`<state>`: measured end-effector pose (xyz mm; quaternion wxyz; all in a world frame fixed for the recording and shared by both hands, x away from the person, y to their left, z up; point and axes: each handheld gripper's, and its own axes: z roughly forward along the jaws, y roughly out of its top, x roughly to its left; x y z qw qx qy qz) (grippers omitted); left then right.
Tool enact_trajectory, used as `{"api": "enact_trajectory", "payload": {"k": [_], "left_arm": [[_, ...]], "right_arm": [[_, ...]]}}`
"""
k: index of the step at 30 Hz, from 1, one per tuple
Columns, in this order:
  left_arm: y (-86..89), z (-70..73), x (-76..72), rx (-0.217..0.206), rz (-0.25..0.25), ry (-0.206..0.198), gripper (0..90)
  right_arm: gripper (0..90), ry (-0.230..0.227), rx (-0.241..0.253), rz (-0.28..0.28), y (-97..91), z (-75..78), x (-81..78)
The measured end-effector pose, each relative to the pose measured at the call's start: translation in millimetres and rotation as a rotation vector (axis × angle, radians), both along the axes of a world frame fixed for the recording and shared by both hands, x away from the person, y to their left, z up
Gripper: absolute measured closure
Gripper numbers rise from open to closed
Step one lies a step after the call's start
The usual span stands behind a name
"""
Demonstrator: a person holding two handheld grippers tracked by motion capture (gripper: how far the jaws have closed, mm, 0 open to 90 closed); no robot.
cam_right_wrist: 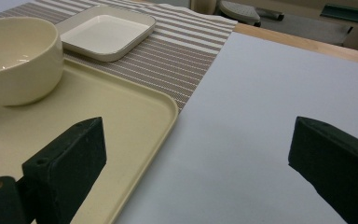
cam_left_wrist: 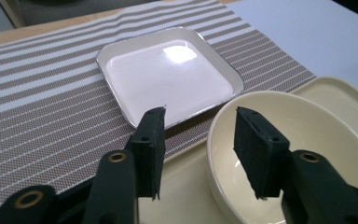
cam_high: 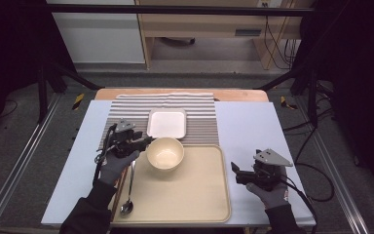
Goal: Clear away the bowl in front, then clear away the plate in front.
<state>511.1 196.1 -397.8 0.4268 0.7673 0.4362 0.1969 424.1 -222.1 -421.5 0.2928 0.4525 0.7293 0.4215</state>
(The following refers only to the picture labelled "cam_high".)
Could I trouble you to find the black frame bar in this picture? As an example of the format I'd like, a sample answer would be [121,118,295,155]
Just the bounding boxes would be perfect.
[45,3,316,18]

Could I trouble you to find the beige plastic tray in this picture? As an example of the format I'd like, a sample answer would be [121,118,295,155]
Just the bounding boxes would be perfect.
[108,143,232,225]

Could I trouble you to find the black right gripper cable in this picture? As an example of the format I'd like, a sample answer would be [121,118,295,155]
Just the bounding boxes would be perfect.
[280,162,336,234]

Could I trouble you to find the square white plate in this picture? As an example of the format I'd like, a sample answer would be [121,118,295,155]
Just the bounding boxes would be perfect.
[146,107,188,140]

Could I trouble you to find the striped placemat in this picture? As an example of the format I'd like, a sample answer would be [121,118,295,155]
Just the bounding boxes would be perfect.
[98,93,220,151]

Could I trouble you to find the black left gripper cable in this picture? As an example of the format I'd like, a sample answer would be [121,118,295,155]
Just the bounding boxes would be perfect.
[93,122,119,187]

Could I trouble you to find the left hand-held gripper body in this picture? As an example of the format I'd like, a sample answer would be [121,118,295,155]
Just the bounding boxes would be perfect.
[108,118,144,160]

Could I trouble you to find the person's left hand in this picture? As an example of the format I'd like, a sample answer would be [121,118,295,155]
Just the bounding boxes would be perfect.
[98,149,141,186]

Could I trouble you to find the white cabinet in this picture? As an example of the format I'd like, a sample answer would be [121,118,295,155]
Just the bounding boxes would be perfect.
[44,0,146,64]

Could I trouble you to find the metal spoon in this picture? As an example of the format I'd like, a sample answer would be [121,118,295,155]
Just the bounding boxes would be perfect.
[119,159,137,217]

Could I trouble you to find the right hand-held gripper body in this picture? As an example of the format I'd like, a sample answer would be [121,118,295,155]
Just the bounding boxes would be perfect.
[236,147,294,192]

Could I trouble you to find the black floor cable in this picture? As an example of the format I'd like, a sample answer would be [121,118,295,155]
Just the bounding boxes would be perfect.
[281,106,335,159]
[0,98,19,119]

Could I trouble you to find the light wooden desk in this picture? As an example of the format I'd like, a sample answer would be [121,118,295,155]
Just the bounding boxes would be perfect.
[134,0,316,71]

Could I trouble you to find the wooden table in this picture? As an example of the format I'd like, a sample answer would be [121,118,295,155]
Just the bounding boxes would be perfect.
[94,87,270,102]

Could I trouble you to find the aluminium floor rail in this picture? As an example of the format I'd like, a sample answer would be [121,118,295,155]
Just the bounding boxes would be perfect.
[0,94,62,234]
[296,97,371,234]

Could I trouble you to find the hanging desk cables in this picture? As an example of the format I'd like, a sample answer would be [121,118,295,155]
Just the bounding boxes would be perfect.
[263,15,302,71]

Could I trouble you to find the cream ceramic bowl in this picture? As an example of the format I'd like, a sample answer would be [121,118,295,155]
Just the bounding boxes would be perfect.
[146,136,186,173]

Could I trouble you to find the person's right hand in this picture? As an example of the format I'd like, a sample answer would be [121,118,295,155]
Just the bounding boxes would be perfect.
[245,179,290,211]

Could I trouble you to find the black metal stand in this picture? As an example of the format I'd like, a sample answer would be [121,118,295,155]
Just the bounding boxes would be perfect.
[36,59,102,124]
[255,62,319,129]

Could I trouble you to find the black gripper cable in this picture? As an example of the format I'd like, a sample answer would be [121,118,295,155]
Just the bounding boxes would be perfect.
[280,162,336,234]
[93,122,119,187]

